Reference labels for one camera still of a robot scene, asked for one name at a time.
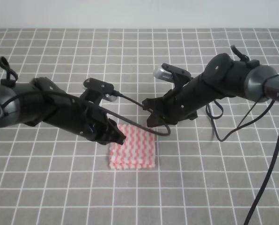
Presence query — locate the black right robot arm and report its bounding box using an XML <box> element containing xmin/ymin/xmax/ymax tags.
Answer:
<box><xmin>142</xmin><ymin>46</ymin><xmax>279</xmax><ymax>128</ymax></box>

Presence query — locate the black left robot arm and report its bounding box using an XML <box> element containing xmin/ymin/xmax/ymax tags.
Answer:
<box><xmin>0</xmin><ymin>77</ymin><xmax>126</xmax><ymax>145</ymax></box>

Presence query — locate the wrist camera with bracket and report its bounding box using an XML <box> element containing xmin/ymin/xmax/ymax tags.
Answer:
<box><xmin>80</xmin><ymin>78</ymin><xmax>117</xmax><ymax>104</ymax></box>
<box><xmin>153</xmin><ymin>63</ymin><xmax>192</xmax><ymax>93</ymax></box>

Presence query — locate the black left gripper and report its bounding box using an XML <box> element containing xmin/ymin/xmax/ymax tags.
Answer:
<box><xmin>69</xmin><ymin>98</ymin><xmax>126</xmax><ymax>145</ymax></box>

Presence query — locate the black left camera cable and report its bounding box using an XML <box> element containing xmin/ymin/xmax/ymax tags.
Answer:
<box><xmin>0</xmin><ymin>90</ymin><xmax>172</xmax><ymax>155</ymax></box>

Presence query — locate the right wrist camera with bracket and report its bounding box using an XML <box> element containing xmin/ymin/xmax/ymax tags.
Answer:
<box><xmin>153</xmin><ymin>63</ymin><xmax>192</xmax><ymax>93</ymax></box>

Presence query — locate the pink white wavy towel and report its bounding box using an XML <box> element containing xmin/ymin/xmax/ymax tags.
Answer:
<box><xmin>109</xmin><ymin>124</ymin><xmax>155</xmax><ymax>170</ymax></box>

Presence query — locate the black camera cable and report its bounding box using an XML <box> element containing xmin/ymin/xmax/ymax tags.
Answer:
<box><xmin>205</xmin><ymin>61</ymin><xmax>279</xmax><ymax>225</ymax></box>
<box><xmin>0</xmin><ymin>90</ymin><xmax>172</xmax><ymax>155</ymax></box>

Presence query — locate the black right camera cable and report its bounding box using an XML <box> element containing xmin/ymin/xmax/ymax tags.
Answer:
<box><xmin>205</xmin><ymin>61</ymin><xmax>279</xmax><ymax>225</ymax></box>

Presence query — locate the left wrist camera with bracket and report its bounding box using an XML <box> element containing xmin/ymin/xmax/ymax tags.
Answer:
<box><xmin>80</xmin><ymin>78</ymin><xmax>117</xmax><ymax>104</ymax></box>

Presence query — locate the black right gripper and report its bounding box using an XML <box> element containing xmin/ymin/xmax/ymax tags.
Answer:
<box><xmin>142</xmin><ymin>90</ymin><xmax>198</xmax><ymax>128</ymax></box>

